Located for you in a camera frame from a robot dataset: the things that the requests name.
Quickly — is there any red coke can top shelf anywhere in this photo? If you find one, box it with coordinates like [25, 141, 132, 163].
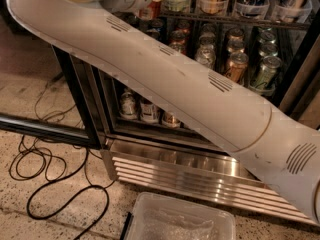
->
[138, 2, 161, 21]

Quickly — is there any red coke can shelf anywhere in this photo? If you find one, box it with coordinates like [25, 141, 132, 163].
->
[169, 43, 186, 54]
[138, 2, 161, 21]

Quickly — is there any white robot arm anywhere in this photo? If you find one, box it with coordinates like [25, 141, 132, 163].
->
[7, 0, 320, 221]

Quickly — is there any red coke can middle shelf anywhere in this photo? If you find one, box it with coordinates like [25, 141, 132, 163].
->
[169, 43, 186, 54]

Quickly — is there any white green can middle shelf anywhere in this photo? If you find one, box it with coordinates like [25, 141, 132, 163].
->
[195, 48, 216, 69]

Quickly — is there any blue pepsi can top shelf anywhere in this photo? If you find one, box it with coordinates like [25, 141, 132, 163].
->
[233, 0, 269, 19]

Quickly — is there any gold can middle shelf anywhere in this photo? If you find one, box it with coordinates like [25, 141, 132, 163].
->
[224, 52, 249, 83]

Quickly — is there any striped can top shelf right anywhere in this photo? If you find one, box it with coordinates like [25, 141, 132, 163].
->
[271, 0, 312, 23]

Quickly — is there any open glass fridge door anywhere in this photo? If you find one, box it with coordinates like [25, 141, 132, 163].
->
[0, 46, 106, 149]

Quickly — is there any stainless steel fridge grille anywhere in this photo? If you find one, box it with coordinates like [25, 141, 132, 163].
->
[101, 139, 312, 224]

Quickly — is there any white capped juice bottle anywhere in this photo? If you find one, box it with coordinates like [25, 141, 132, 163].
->
[140, 98, 160, 123]

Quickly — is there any clear plastic bin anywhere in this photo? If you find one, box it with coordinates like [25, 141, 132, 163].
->
[120, 192, 236, 240]

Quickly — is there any top wire fridge shelf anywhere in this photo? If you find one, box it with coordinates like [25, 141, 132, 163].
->
[160, 11, 311, 31]

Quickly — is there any black cable on floor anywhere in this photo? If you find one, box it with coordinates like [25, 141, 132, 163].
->
[8, 72, 116, 240]

